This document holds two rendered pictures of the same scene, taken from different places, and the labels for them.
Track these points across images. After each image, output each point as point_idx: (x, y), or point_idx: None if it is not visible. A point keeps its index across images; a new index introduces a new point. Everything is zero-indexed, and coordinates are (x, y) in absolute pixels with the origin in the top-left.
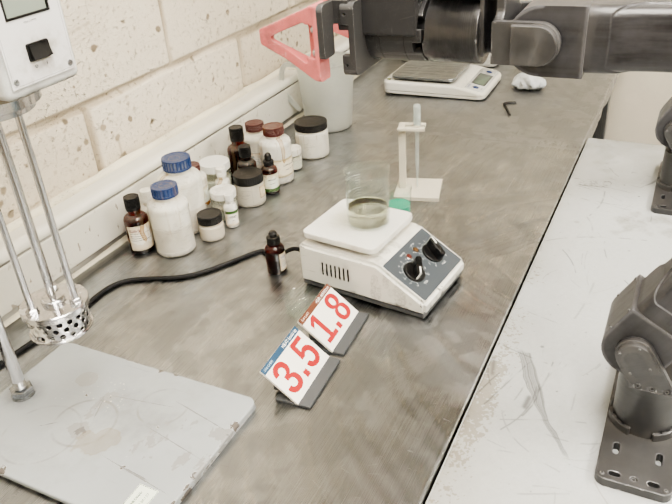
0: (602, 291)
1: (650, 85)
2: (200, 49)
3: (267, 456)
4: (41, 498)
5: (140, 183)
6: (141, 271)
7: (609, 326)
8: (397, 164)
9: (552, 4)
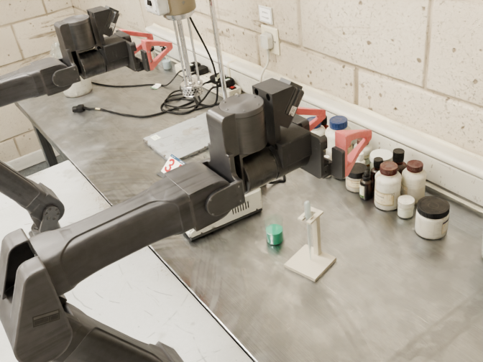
0: (122, 287)
1: None
2: (459, 99)
3: (147, 162)
4: None
5: (352, 124)
6: None
7: (51, 189)
8: (371, 270)
9: (44, 59)
